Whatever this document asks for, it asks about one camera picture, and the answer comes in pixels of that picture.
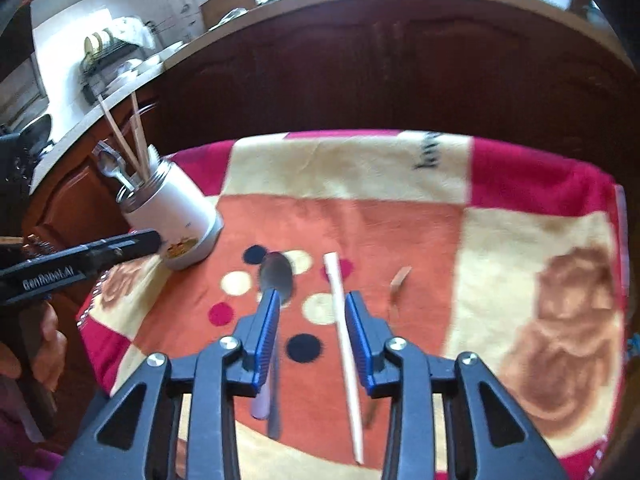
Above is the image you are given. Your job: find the white chopstick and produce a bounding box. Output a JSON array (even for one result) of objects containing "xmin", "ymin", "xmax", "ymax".
[{"xmin": 323, "ymin": 253, "xmax": 365, "ymax": 465}]

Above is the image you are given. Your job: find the metal spoon with lilac handle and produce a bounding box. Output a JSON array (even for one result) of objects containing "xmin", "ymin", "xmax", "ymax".
[{"xmin": 249, "ymin": 251, "xmax": 297, "ymax": 420}]

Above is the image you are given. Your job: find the printed fleece blanket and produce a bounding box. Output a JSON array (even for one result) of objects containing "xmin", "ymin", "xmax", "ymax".
[{"xmin": 75, "ymin": 129, "xmax": 632, "ymax": 480}]

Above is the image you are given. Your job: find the wooden box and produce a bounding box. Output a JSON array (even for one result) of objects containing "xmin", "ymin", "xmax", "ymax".
[{"xmin": 200, "ymin": 0, "xmax": 262, "ymax": 32}]

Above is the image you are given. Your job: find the brown wooden utensil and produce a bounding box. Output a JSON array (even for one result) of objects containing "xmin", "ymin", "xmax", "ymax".
[{"xmin": 367, "ymin": 265, "xmax": 413, "ymax": 428}]

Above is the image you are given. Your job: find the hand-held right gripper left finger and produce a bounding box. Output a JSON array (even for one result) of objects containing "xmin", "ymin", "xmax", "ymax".
[{"xmin": 52, "ymin": 287, "xmax": 283, "ymax": 480}]

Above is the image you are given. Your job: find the black dish rack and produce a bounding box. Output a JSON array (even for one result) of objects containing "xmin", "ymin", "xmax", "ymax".
[{"xmin": 79, "ymin": 29, "xmax": 168, "ymax": 107}]

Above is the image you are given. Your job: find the person's left hand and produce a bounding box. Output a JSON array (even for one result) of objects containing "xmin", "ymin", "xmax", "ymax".
[{"xmin": 0, "ymin": 301, "xmax": 69, "ymax": 395}]

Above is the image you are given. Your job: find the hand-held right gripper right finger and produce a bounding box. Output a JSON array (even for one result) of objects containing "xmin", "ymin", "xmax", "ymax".
[{"xmin": 345, "ymin": 290, "xmax": 568, "ymax": 480}]

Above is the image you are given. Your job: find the white utensil jar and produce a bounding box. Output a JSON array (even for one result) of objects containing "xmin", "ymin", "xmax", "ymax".
[{"xmin": 116, "ymin": 156, "xmax": 225, "ymax": 272}]

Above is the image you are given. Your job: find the beige chopstick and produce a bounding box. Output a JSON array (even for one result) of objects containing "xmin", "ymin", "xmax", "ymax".
[
  {"xmin": 96, "ymin": 93, "xmax": 141, "ymax": 181},
  {"xmin": 130, "ymin": 90, "xmax": 150, "ymax": 182}
]

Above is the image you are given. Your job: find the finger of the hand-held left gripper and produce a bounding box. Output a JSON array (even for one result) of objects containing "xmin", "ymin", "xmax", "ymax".
[{"xmin": 92, "ymin": 229, "xmax": 164, "ymax": 273}]

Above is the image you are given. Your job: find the person's purple clothing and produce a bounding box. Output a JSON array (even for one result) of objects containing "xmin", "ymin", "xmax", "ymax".
[{"xmin": 0, "ymin": 410, "xmax": 68, "ymax": 480}]

